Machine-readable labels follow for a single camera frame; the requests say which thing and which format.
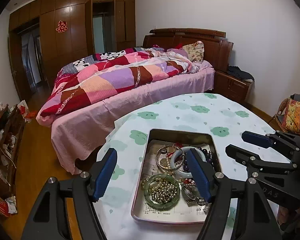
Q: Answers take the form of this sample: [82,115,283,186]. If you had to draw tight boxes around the silver bangle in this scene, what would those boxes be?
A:
[156,145,185,170]

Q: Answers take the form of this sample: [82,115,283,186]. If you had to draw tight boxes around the cluttered wooden shelf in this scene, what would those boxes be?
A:
[0,102,25,200]

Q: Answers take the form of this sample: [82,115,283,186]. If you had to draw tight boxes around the dark purple bead bracelet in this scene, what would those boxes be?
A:
[182,149,214,170]

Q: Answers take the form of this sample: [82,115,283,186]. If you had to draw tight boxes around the pale jade bangle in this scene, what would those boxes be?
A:
[170,146,207,178]

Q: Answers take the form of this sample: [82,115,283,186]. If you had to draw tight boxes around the wooden nightstand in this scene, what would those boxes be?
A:
[214,70,253,103]

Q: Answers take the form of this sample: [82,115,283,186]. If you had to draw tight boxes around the bed with pink sheet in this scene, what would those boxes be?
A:
[37,62,215,175]

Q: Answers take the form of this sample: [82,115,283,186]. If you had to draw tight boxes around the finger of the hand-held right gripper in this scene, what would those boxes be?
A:
[225,144,298,176]
[241,130,300,151]

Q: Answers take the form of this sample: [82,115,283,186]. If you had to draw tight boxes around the silver metal bracelet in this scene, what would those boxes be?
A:
[181,182,211,213]

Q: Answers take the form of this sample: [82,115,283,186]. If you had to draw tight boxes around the white pearl necklace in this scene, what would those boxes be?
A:
[162,152,185,176]

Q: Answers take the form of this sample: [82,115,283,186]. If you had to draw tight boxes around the colourful patterned cushion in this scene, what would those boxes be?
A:
[281,99,300,133]

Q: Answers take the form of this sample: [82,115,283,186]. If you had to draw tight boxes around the brown wooden wardrobe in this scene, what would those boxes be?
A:
[9,0,137,100]

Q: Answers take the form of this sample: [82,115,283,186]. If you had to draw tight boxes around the patchwork quilt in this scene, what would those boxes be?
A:
[37,47,194,118]

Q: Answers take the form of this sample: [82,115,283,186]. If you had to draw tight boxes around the wicker chair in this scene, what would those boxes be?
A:
[272,94,300,133]

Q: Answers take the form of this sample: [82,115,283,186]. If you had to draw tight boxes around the wooden bed frame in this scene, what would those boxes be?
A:
[142,28,234,72]

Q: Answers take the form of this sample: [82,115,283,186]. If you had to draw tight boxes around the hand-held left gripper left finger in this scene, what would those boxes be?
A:
[20,148,118,240]

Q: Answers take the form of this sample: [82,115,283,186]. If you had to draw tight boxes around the red and white bag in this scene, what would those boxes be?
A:
[17,100,30,117]

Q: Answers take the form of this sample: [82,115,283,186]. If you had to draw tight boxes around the pink metal tin box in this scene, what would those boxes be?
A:
[130,129,224,224]

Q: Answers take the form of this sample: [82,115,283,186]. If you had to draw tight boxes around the gold bead necklace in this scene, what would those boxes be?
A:
[150,179,178,204]

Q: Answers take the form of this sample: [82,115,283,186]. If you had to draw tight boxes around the green glass bangle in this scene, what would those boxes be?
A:
[143,174,181,207]

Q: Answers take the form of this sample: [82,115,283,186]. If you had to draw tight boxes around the printed paper sheet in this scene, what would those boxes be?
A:
[140,140,211,217]

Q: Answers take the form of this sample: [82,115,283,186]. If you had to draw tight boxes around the floral pillow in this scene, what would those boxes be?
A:
[182,41,205,63]

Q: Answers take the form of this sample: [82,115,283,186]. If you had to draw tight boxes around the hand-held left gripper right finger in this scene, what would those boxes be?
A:
[186,148,282,240]

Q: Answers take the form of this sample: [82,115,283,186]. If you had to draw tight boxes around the dark clothes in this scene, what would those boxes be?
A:
[226,66,255,82]

